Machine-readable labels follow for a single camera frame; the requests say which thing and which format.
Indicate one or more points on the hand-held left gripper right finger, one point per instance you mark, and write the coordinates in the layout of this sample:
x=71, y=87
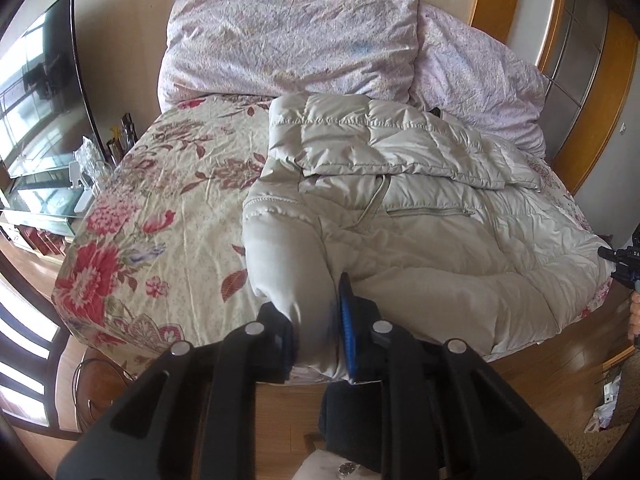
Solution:
x=347, y=321

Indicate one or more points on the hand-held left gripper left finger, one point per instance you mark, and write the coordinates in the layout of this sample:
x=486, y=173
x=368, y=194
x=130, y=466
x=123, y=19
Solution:
x=274, y=331

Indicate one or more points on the beige down jacket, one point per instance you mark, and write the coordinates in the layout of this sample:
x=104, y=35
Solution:
x=425, y=240

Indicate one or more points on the person's right hand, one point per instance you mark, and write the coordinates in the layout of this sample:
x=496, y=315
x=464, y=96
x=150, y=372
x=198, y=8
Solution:
x=635, y=317

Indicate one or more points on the dark cloth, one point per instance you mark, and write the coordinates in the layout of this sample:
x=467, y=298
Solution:
x=350, y=420

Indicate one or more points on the crumpled white paper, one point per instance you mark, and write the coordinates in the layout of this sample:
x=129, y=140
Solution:
x=605, y=405

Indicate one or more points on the floral bed sheet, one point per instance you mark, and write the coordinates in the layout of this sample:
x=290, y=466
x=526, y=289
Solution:
x=170, y=220

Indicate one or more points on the crumpled lilac pillow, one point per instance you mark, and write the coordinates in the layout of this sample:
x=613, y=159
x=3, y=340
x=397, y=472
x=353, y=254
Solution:
x=475, y=80

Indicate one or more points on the group of dark bottles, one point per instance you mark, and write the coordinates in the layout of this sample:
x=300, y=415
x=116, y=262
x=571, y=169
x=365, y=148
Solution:
x=122, y=140

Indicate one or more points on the dark wooden chair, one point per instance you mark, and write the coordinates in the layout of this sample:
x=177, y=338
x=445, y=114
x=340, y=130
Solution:
x=25, y=340

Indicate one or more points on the clear plastic bag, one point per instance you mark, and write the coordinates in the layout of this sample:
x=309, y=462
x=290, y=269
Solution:
x=90, y=160

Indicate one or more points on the glass television stand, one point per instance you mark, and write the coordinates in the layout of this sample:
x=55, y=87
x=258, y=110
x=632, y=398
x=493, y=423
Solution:
x=45, y=210

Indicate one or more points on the large lilac pillow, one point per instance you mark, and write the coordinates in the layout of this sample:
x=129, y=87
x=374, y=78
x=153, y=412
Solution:
x=290, y=40

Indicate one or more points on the flat screen television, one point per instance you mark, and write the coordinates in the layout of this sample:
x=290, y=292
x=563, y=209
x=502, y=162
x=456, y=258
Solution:
x=40, y=90

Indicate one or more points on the wooden door frame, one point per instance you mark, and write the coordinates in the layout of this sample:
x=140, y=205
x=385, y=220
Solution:
x=590, y=85

